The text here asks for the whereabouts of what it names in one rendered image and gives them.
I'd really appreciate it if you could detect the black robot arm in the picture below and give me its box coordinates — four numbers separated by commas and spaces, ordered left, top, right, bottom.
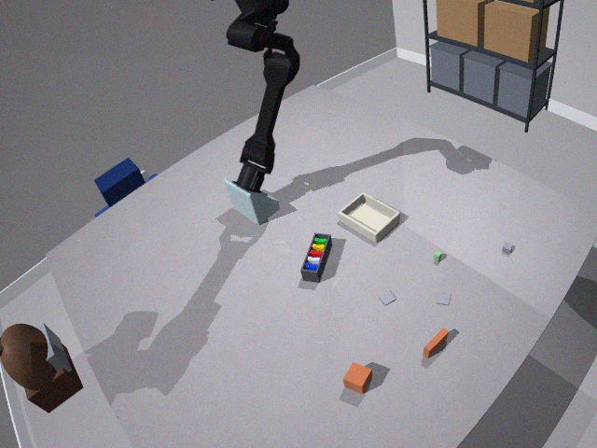
226, 0, 299, 193

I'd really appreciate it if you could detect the orange cube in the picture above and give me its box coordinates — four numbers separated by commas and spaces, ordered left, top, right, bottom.
343, 362, 372, 394

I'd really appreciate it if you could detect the orange rectangular block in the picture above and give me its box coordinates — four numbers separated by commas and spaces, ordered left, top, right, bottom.
423, 328, 449, 358

